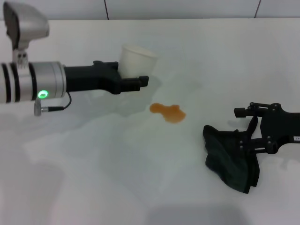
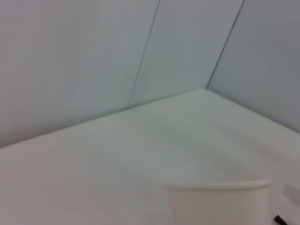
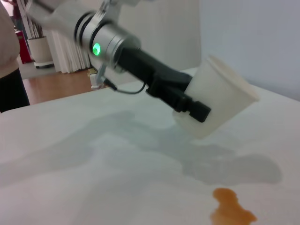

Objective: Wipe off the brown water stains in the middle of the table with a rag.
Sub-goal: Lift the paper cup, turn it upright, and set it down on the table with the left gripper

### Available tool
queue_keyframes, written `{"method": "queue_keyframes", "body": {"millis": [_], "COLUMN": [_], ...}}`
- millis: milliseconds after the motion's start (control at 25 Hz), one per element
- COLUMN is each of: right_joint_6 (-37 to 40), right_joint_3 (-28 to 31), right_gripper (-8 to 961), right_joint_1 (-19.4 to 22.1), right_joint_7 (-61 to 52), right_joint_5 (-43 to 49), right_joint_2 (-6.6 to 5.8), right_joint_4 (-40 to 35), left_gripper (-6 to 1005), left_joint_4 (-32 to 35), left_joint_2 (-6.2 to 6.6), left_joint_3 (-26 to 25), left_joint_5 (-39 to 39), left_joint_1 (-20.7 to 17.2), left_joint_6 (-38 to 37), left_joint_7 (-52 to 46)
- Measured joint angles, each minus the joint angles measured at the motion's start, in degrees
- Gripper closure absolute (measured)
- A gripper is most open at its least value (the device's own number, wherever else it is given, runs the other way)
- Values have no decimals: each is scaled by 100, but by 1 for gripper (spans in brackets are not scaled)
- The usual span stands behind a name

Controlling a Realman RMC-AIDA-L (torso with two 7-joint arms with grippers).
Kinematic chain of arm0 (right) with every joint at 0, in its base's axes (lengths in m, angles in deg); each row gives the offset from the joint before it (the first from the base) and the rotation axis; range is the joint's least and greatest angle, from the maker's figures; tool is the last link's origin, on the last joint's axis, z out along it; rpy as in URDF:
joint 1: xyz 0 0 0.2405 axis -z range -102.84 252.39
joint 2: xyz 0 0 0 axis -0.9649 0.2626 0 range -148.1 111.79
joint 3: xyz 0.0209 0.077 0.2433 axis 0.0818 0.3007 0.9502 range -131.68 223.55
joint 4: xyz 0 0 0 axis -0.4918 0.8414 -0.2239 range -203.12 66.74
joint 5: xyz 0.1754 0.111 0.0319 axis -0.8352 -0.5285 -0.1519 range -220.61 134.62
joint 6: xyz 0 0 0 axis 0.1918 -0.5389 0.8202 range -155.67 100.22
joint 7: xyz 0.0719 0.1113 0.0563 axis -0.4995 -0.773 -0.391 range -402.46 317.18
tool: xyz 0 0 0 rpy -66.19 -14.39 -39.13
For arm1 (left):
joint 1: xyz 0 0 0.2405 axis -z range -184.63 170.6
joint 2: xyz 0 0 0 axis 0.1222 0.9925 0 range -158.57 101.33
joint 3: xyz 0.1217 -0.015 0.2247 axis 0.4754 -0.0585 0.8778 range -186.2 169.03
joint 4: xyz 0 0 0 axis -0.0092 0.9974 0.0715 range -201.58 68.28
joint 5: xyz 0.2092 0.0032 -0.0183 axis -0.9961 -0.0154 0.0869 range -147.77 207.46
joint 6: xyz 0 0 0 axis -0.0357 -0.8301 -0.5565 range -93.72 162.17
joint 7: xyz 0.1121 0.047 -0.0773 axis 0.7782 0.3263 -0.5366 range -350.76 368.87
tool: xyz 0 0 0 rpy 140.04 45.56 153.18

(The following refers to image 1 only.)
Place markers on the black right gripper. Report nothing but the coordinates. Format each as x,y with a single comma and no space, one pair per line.
281,127

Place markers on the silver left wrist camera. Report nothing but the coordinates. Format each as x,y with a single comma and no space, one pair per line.
25,23

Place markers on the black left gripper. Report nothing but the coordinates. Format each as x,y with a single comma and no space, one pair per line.
93,78

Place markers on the white paper cup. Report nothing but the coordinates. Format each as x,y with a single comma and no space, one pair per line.
137,62

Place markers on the dark blue rag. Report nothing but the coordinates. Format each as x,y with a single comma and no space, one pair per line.
225,154

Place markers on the brown water stain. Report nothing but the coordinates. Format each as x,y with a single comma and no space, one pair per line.
170,113

